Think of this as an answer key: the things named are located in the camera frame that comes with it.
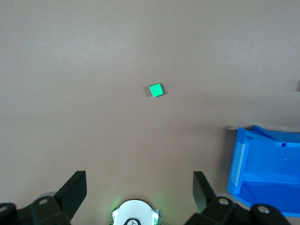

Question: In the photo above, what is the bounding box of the brown table mat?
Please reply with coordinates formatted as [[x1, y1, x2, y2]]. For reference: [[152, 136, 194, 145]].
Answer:
[[0, 0, 300, 225]]

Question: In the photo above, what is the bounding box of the blue plastic bin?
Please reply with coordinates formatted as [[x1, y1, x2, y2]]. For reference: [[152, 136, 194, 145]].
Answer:
[[226, 125, 300, 218]]

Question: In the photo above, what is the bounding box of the green cube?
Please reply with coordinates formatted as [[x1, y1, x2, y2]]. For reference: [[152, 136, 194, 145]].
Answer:
[[149, 82, 165, 98]]

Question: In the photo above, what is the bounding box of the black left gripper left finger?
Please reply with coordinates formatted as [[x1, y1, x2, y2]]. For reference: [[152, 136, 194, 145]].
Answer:
[[0, 170, 87, 225]]

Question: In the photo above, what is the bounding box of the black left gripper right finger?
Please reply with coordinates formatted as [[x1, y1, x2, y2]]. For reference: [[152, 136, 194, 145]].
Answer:
[[185, 171, 291, 225]]

